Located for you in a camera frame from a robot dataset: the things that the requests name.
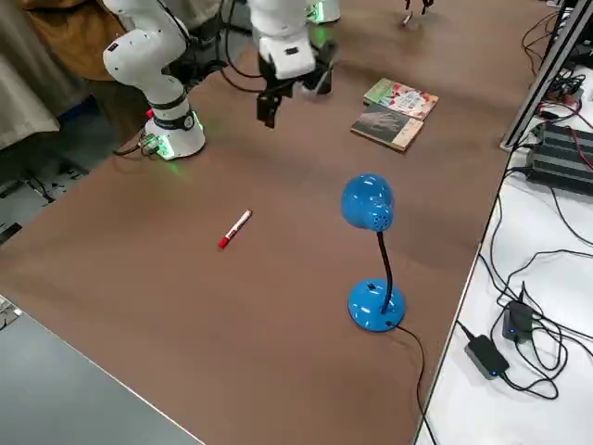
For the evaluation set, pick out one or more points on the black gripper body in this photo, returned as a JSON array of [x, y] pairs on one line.
[[271, 83]]

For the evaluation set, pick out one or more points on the red whiteboard marker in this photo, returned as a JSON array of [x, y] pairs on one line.
[[406, 19], [235, 230]]

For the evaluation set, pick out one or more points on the colourful cover book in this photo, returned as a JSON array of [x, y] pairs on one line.
[[400, 98]]

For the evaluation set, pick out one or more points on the dark grey hand-picture book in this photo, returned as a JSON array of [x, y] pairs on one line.
[[387, 126]]

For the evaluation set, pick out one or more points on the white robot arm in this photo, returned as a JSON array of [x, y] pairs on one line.
[[324, 9], [143, 79]]

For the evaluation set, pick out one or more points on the blue desk lamp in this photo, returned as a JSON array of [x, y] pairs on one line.
[[368, 204]]

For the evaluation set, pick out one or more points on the black ribbed power supply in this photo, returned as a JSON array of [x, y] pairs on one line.
[[560, 157]]

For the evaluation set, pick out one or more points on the brown cloth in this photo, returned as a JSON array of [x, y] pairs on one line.
[[69, 37]]

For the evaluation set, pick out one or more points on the beige cloth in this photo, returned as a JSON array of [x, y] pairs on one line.
[[28, 92]]

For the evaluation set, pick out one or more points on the black hub with blue light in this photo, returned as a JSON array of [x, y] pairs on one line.
[[518, 320]]

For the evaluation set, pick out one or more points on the grey power adapter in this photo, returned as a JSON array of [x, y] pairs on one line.
[[486, 357]]

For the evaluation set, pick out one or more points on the grey panel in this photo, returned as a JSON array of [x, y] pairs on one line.
[[55, 394]]

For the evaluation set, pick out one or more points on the aluminium frame post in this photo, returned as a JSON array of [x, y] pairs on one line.
[[537, 88]]

